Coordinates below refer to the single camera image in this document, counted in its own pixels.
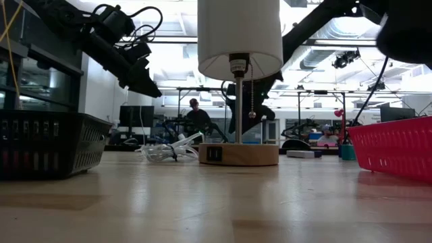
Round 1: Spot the thin yellow cable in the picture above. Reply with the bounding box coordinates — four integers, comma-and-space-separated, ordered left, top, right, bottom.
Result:
0, 0, 24, 111

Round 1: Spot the red plastic basket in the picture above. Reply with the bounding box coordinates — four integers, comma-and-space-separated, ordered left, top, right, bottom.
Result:
347, 116, 432, 185

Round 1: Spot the long ceiling light bar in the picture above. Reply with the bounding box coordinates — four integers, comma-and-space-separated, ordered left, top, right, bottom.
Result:
313, 38, 377, 47

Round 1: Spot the white cylindrical bucket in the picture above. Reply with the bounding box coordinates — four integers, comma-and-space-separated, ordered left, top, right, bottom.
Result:
197, 0, 284, 167

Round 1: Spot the person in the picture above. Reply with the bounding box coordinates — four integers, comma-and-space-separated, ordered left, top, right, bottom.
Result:
184, 97, 213, 136

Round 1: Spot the dark glass cabinet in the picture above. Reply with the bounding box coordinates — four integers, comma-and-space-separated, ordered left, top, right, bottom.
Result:
0, 0, 84, 112

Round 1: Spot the black plastic basket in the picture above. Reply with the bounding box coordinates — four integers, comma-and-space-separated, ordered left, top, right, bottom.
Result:
0, 109, 114, 180

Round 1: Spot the clear coiled lamp cable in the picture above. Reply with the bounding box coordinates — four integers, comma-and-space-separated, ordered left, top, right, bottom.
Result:
134, 132, 206, 163

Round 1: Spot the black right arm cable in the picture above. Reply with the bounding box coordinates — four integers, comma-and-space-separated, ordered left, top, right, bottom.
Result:
350, 56, 389, 126

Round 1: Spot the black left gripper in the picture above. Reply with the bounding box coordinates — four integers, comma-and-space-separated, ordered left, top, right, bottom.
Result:
79, 30, 163, 99

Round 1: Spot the black aluminium table frame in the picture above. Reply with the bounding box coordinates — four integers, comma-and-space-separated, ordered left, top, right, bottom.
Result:
104, 143, 342, 157

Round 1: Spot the black ceiling-mounted device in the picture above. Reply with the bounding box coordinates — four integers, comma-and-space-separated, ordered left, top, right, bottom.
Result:
332, 49, 361, 70

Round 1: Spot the white box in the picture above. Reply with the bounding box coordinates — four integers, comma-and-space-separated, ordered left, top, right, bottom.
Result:
286, 150, 317, 159

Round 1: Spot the black computer monitor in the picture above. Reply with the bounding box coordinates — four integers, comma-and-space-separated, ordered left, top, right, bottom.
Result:
380, 106, 416, 123
119, 105, 155, 128

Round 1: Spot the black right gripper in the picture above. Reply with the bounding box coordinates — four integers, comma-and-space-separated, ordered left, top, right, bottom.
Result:
222, 70, 285, 135

